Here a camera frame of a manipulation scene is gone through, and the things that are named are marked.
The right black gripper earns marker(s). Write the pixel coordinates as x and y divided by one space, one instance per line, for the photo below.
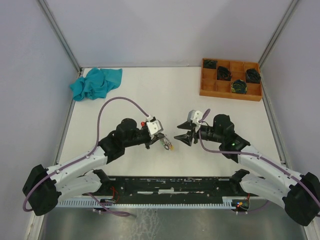
187 138

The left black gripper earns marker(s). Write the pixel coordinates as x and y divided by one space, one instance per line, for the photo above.
155 138

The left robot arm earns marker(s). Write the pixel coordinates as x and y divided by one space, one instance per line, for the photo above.
46 187

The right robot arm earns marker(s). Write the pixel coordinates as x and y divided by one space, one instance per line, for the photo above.
298 194

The wooden compartment tray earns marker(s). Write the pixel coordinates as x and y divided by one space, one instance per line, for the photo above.
211 87

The dark rolled sock blue-yellow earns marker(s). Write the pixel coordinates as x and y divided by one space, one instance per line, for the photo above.
239 87

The dark rolled sock top-left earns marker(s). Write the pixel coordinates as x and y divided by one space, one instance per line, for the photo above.
210 64

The teal cloth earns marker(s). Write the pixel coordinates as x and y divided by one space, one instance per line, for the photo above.
97 83

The dark rolled sock right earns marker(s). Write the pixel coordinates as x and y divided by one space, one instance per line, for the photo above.
252 76

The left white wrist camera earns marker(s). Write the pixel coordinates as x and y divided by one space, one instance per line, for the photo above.
154 126

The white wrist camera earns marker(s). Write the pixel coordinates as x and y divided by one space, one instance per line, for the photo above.
194 119
154 126

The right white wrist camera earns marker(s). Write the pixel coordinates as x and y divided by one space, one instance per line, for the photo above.
194 119

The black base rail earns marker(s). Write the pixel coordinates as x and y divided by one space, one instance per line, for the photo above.
170 189

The white cable duct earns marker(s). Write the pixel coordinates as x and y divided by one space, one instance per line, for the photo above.
85 202

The right aluminium corner post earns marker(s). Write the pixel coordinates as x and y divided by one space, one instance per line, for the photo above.
278 31

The aluminium corner post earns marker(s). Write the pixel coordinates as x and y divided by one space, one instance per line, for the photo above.
43 4
278 31

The left aluminium corner post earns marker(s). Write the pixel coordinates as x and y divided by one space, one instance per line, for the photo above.
43 4

